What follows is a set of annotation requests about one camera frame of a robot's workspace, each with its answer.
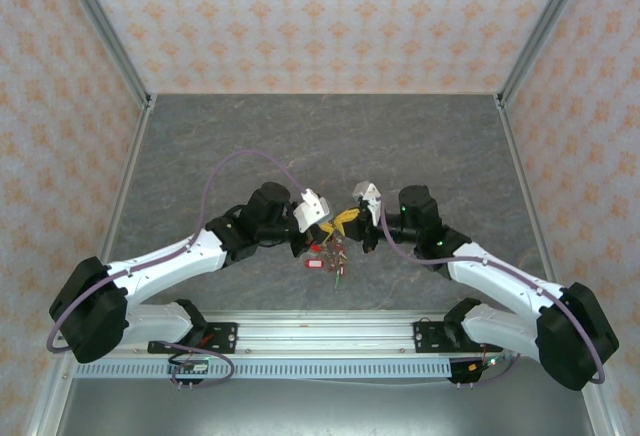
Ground C-shaped metal key holder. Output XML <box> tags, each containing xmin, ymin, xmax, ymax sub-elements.
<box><xmin>319</xmin><ymin>233</ymin><xmax>352</xmax><ymax>291</ymax></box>

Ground small green circuit board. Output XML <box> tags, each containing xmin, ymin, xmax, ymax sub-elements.
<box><xmin>167</xmin><ymin>360</ymin><xmax>210</xmax><ymax>375</ymax></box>

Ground grey metal shelf panel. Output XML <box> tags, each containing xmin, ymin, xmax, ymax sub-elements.
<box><xmin>54</xmin><ymin>375</ymin><xmax>601</xmax><ymax>436</ymax></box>

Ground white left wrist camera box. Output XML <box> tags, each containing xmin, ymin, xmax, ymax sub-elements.
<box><xmin>292</xmin><ymin>188</ymin><xmax>333</xmax><ymax>234</ymax></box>

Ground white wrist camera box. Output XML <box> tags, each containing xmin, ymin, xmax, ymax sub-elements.
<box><xmin>292</xmin><ymin>188</ymin><xmax>333</xmax><ymax>234</ymax></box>
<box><xmin>352</xmin><ymin>181</ymin><xmax>385</xmax><ymax>225</ymax></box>

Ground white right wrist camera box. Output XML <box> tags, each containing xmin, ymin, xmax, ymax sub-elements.
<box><xmin>352</xmin><ymin>181</ymin><xmax>385</xmax><ymax>225</ymax></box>

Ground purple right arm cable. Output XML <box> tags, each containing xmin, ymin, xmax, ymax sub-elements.
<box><xmin>378</xmin><ymin>205</ymin><xmax>609</xmax><ymax>388</ymax></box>

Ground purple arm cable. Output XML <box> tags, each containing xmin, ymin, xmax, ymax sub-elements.
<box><xmin>46</xmin><ymin>150</ymin><xmax>307</xmax><ymax>388</ymax></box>
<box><xmin>378</xmin><ymin>205</ymin><xmax>609</xmax><ymax>388</ymax></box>

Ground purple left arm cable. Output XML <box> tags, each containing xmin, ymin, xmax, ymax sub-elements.
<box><xmin>46</xmin><ymin>150</ymin><xmax>307</xmax><ymax>388</ymax></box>

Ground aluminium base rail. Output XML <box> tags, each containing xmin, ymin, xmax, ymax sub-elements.
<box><xmin>149</xmin><ymin>309</ymin><xmax>484</xmax><ymax>357</ymax></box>

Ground aluminium table side rail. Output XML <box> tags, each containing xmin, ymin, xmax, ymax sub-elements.
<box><xmin>493</xmin><ymin>94</ymin><xmax>619</xmax><ymax>436</ymax></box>
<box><xmin>24</xmin><ymin>95</ymin><xmax>157</xmax><ymax>436</ymax></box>

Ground slotted grey cable duct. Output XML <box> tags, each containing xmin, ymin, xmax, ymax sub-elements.
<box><xmin>74</xmin><ymin>359</ymin><xmax>454</xmax><ymax>380</ymax></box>

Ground thin red black wires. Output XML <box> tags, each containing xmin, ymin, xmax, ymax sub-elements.
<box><xmin>169</xmin><ymin>333</ymin><xmax>221</xmax><ymax>357</ymax></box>

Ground aluminium frame post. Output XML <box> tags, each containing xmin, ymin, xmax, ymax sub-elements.
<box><xmin>52</xmin><ymin>0</ymin><xmax>155</xmax><ymax>107</ymax></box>
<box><xmin>494</xmin><ymin>0</ymin><xmax>599</xmax><ymax>107</ymax></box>

